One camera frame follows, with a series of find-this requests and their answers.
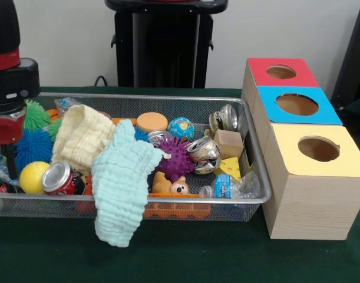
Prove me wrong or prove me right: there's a blue spiky rubber ball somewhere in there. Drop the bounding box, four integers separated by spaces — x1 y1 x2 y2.
14 128 54 173

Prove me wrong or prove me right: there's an orange plush toy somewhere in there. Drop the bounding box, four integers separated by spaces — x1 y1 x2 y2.
152 172 190 195

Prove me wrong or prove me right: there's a dark green tablecloth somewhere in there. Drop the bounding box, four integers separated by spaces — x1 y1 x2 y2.
0 85 360 283

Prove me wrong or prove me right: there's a shallow wire mesh bin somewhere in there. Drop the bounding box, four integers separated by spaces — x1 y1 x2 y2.
0 91 271 222

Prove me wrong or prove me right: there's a printed silver drink can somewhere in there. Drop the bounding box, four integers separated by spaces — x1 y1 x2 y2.
187 136 223 175

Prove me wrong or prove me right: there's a wooden box with three holes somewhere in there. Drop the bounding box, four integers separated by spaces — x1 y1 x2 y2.
241 57 360 240

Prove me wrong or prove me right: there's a mint green waffle cloth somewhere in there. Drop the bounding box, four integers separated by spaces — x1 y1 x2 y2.
91 119 164 248

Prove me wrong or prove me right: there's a black stand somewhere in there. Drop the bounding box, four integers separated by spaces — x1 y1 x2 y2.
329 4 360 104

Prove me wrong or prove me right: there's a cream waffle cloth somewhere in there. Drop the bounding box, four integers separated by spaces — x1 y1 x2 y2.
51 104 117 175

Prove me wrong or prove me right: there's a yellow tennis ball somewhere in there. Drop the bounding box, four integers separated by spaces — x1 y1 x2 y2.
19 161 52 195

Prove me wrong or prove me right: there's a crushed red soda can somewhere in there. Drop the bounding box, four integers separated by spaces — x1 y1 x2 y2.
41 161 85 196

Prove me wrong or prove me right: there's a crushed bottle with blue label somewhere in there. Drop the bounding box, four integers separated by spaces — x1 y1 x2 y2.
199 172 262 199

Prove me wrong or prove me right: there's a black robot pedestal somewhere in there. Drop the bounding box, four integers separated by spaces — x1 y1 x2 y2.
104 0 229 88

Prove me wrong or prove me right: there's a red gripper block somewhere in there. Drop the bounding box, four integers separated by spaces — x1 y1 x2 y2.
0 115 24 180

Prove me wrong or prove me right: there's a green spiky rubber ball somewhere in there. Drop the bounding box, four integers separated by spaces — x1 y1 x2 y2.
22 99 52 132

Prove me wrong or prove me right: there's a purple spiky monster toy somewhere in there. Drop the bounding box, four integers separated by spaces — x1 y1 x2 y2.
156 136 196 183

